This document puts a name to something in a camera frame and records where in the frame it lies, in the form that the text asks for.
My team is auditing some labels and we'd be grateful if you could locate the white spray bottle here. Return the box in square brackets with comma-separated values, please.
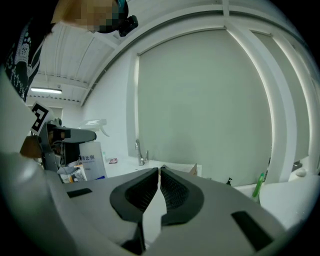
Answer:
[76, 118, 111, 181]

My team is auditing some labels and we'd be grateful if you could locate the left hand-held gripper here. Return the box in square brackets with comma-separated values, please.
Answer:
[29, 101, 97, 174]

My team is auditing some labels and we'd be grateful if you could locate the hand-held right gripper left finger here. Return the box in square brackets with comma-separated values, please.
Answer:
[62, 167, 161, 256]

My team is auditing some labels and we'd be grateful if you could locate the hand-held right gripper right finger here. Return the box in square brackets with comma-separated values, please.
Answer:
[147, 164, 289, 256]

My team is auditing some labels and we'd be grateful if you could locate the person's head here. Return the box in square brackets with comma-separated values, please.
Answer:
[51, 0, 130, 35]

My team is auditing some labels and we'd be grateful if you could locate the person's left forearm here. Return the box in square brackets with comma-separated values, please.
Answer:
[19, 135, 43, 159]

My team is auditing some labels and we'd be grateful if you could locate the white sink table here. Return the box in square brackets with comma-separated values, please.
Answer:
[103, 156, 204, 181]

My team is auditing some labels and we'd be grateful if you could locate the person's black printed shirt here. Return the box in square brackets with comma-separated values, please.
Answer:
[4, 16, 55, 104]

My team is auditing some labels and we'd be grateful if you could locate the ceiling tube light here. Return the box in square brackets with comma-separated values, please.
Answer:
[30, 87, 63, 95]

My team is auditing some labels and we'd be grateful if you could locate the chrome faucet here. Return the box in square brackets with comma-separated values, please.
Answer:
[134, 138, 150, 167]

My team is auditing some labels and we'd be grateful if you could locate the green plastic bottle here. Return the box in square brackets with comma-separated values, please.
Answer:
[252, 172, 266, 199]

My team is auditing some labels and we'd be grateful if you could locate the gray roller blind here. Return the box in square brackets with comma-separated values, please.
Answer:
[137, 26, 274, 186]
[251, 30, 311, 161]

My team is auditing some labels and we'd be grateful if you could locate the black head camera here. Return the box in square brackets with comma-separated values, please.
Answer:
[117, 14, 139, 38]

